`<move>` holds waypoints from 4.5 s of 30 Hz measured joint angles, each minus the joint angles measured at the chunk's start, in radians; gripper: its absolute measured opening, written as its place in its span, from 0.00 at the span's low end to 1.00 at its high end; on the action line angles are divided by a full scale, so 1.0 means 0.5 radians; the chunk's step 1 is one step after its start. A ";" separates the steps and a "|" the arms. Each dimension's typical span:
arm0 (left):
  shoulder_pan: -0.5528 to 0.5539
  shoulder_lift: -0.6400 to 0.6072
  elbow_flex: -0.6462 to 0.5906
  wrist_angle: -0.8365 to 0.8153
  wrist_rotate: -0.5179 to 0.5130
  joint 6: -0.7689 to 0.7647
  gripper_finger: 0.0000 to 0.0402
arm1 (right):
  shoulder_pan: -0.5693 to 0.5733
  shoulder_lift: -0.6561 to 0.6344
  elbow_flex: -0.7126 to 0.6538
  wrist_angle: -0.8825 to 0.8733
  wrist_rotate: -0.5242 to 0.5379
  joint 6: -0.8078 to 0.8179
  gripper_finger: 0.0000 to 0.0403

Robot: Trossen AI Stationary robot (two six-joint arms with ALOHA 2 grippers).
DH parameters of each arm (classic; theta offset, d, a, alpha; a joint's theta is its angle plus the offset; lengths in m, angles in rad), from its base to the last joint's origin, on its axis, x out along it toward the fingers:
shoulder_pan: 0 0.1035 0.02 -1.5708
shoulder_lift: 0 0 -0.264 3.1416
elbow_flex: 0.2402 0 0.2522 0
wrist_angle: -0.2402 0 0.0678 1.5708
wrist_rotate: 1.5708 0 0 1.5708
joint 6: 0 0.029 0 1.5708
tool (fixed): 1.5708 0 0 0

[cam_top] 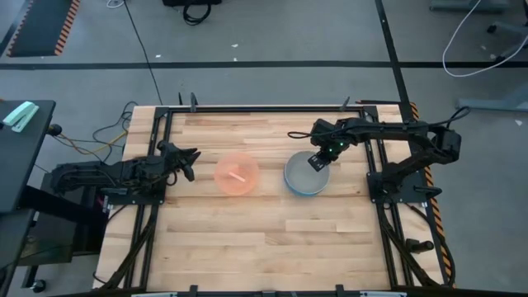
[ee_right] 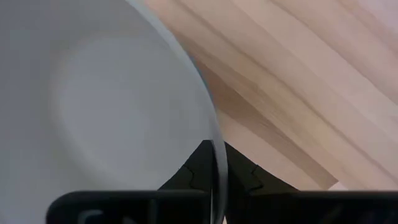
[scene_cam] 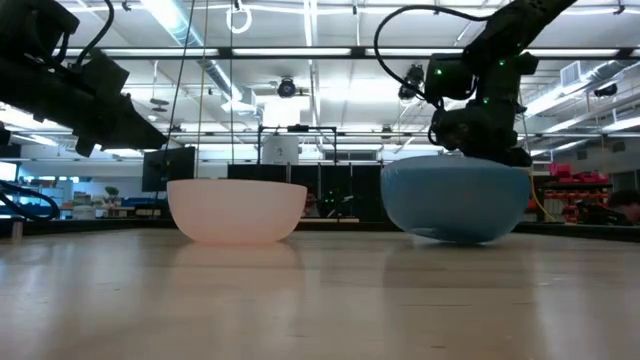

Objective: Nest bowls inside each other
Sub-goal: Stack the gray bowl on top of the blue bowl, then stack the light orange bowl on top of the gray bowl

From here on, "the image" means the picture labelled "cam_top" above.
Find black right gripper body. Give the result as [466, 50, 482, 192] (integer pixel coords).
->
[309, 118, 357, 160]

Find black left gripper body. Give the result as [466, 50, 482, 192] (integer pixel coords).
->
[158, 139, 187, 173]

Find blue bowl grey inside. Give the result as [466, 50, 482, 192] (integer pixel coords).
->
[283, 150, 331, 197]

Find pale orange plastic bowl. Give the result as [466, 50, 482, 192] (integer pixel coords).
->
[213, 151, 261, 196]

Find hazard striped floor strip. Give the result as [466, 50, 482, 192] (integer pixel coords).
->
[409, 101, 455, 286]

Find black equipment cart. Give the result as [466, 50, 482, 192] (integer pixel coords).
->
[16, 185, 109, 266]

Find black desk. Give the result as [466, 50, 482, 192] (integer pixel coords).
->
[0, 98, 57, 214]

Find mint green stapler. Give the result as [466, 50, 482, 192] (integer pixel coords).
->
[2, 101, 40, 134]

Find black mat hazard striped edges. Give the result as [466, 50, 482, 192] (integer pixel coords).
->
[6, 0, 82, 58]

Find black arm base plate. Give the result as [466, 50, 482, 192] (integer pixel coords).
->
[105, 187, 166, 206]
[366, 171, 430, 205]

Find yellow cable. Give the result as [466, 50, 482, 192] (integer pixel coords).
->
[88, 130, 129, 156]

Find black aluminium table frame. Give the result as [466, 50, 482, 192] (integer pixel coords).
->
[92, 105, 455, 297]

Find long thin black cable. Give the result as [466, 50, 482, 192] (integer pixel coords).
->
[122, 0, 164, 106]

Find black cylindrical handle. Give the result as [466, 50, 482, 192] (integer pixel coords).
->
[405, 238, 436, 254]

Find coiled black cable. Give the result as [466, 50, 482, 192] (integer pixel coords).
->
[182, 0, 214, 27]

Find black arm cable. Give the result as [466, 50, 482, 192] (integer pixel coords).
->
[428, 106, 472, 130]

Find long white cable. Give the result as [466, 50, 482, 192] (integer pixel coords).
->
[441, 0, 528, 78]

